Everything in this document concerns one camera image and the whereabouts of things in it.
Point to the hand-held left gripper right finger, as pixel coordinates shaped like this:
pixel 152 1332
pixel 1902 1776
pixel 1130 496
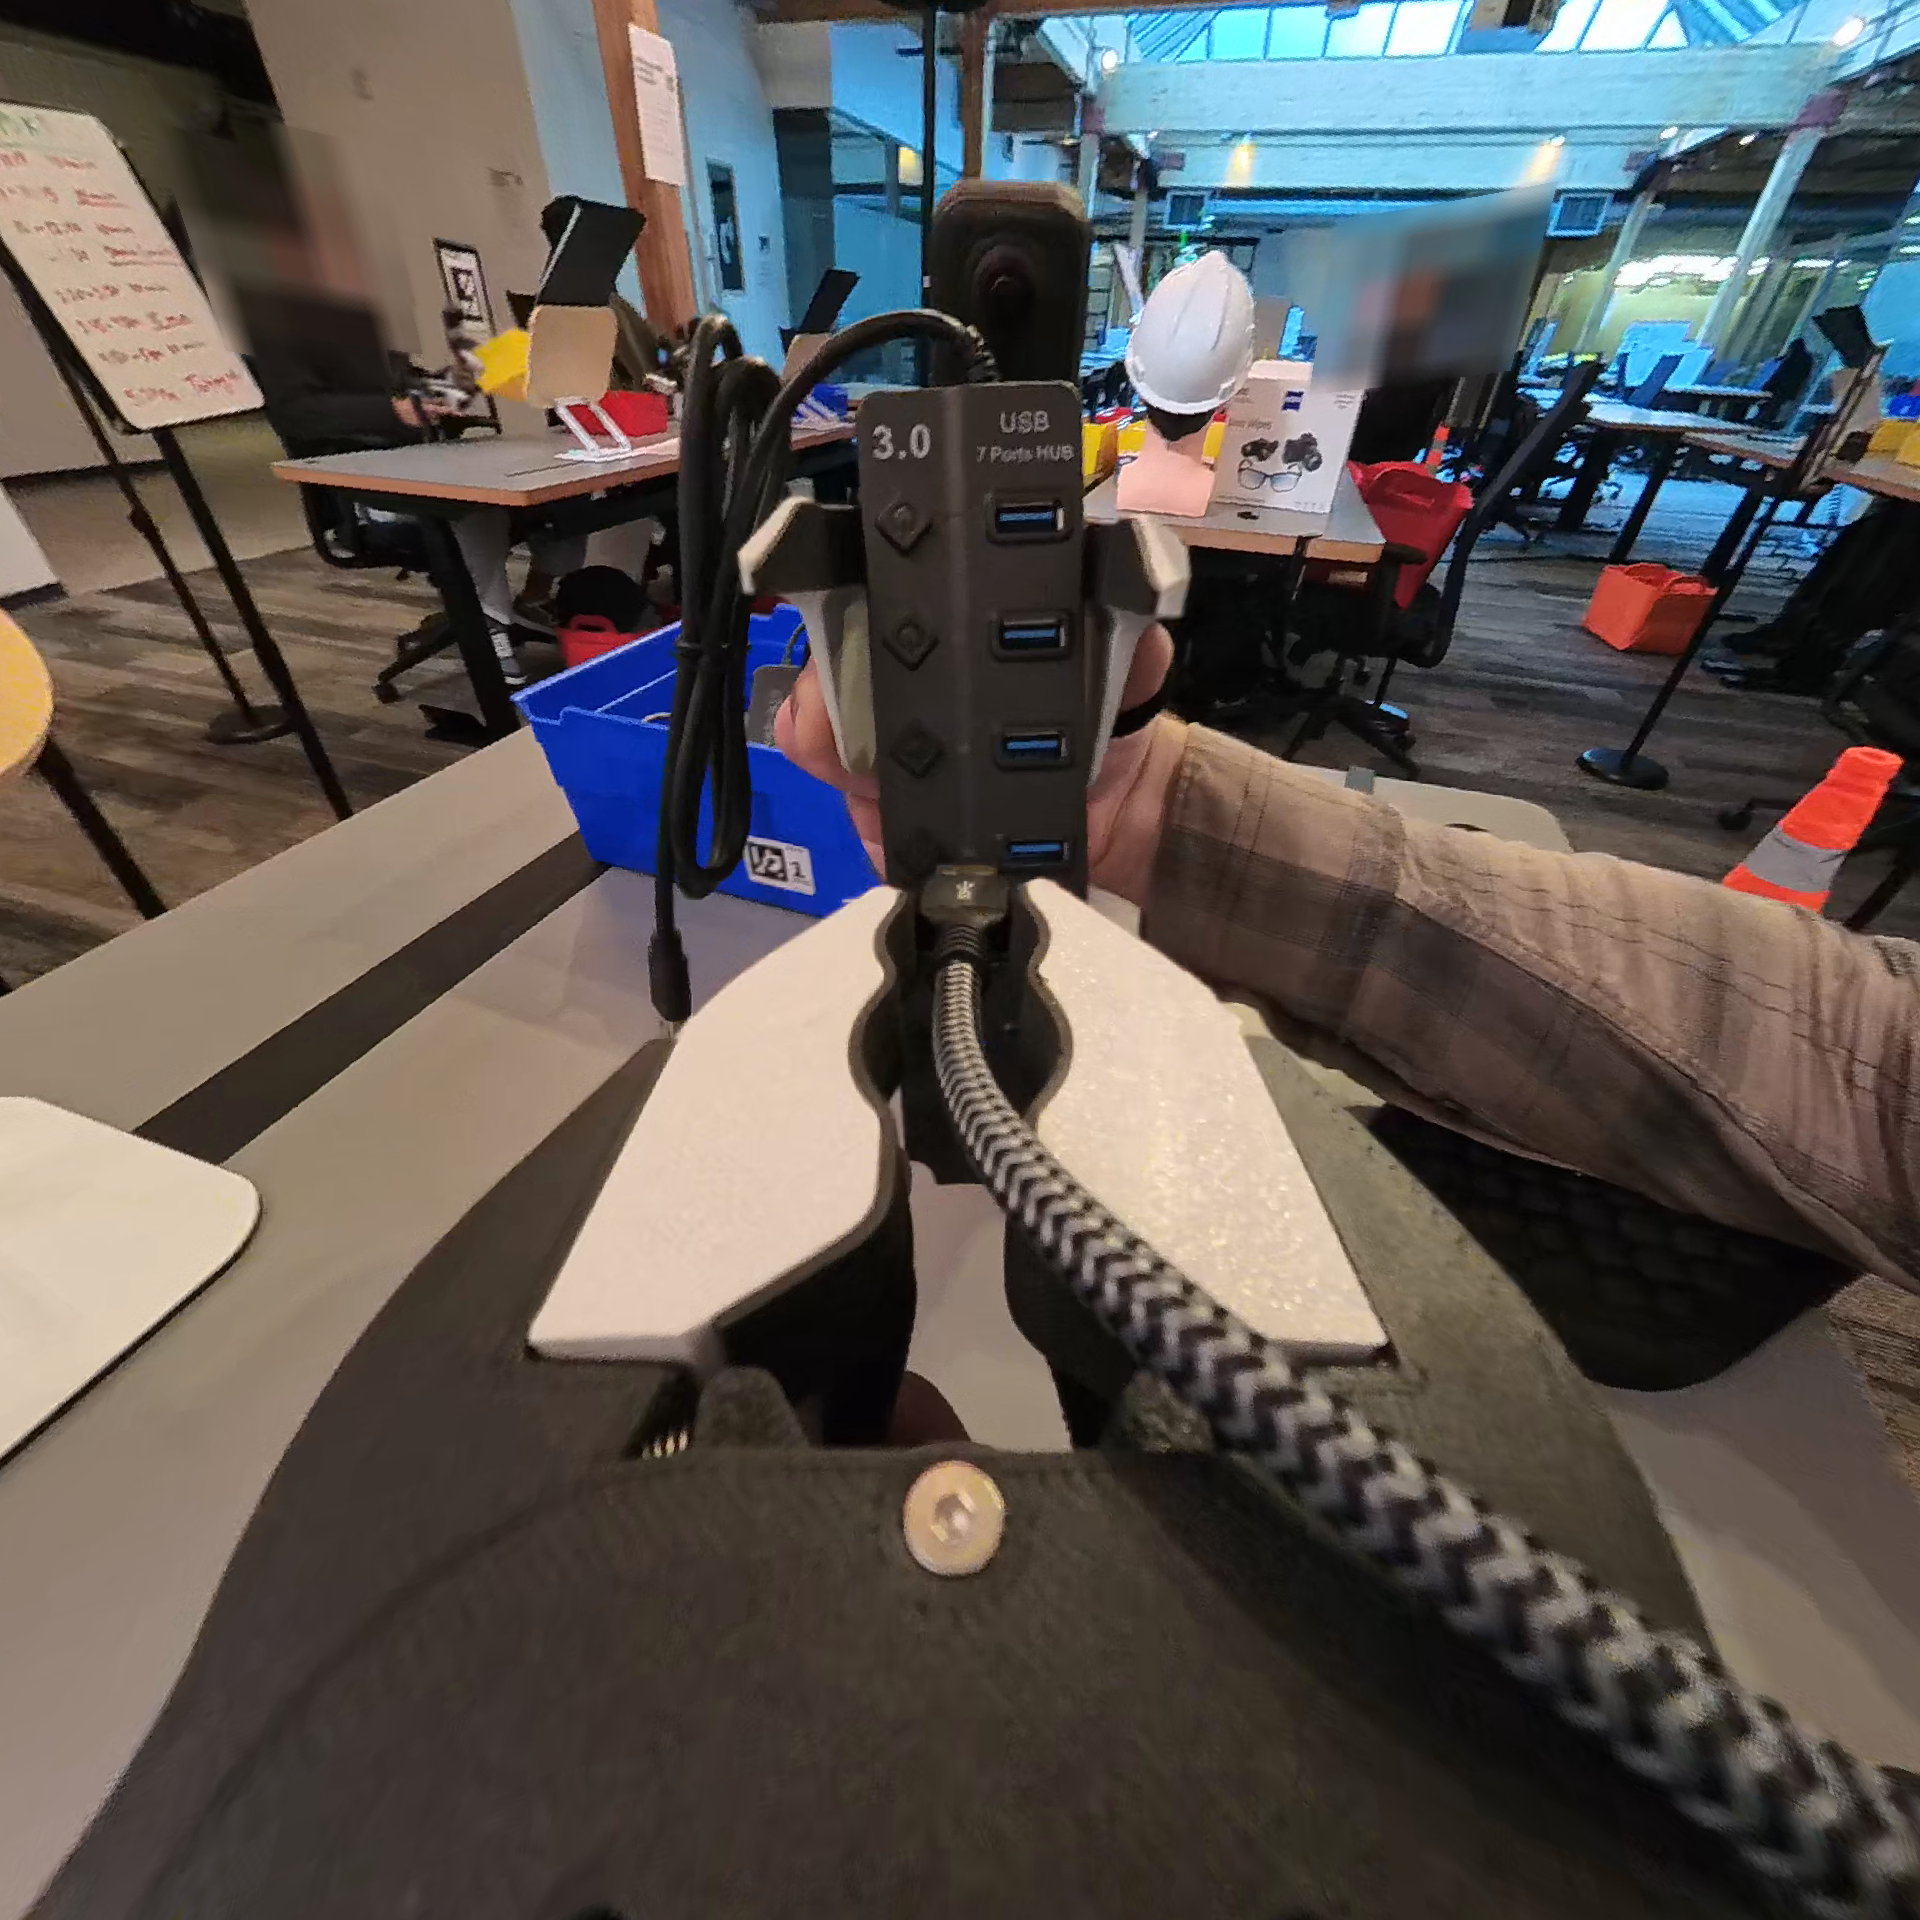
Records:
pixel 1201 1143

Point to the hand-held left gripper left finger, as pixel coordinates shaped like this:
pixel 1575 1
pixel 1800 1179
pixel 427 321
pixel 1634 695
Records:
pixel 734 1200

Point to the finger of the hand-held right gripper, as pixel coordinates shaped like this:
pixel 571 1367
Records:
pixel 1147 581
pixel 804 544

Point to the black usb hub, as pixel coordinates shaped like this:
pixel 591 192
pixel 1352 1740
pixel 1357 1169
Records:
pixel 960 676

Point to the blue storage bin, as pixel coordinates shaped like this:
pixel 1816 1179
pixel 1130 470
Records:
pixel 599 762

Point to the person's right forearm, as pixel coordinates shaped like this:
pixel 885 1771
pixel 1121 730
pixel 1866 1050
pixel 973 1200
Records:
pixel 1504 973

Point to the person's right hand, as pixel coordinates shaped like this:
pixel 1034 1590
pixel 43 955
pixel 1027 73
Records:
pixel 1130 818

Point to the pink mannequin head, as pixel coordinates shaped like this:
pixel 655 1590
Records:
pixel 1160 480

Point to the white hard hat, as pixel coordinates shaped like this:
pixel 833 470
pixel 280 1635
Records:
pixel 1192 332

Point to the white printed box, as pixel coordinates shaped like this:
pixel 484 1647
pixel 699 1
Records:
pixel 1292 441

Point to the red bin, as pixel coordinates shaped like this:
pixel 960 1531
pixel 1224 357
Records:
pixel 641 415

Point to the red bag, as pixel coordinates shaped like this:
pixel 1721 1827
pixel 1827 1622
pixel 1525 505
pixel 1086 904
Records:
pixel 1413 521
pixel 599 642

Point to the small wooden stand board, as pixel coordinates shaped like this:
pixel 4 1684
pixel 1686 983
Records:
pixel 571 350

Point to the wooden pillar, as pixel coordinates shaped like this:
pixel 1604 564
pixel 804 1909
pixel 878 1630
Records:
pixel 655 254

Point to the yellow bin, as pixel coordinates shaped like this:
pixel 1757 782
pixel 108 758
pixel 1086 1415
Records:
pixel 507 357

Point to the long wooden desk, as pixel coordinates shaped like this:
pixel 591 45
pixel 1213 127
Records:
pixel 453 470

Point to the black tilted board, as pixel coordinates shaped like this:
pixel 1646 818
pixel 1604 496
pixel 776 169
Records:
pixel 591 252

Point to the paper notice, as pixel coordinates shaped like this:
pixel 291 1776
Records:
pixel 655 108

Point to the black-and-white tag sign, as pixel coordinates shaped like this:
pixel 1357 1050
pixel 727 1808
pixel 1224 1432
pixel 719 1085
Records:
pixel 470 284

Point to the black mesh office chair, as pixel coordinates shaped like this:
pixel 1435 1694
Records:
pixel 1619 1246

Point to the orange bin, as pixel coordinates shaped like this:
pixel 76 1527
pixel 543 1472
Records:
pixel 1646 611

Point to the white stand base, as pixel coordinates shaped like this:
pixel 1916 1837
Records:
pixel 108 1246

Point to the orange traffic cone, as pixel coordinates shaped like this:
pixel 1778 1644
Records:
pixel 1820 821

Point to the whiteboard with red writing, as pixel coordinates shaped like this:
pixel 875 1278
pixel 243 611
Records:
pixel 108 273

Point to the instruction sheet on board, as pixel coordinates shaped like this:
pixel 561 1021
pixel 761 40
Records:
pixel 21 695

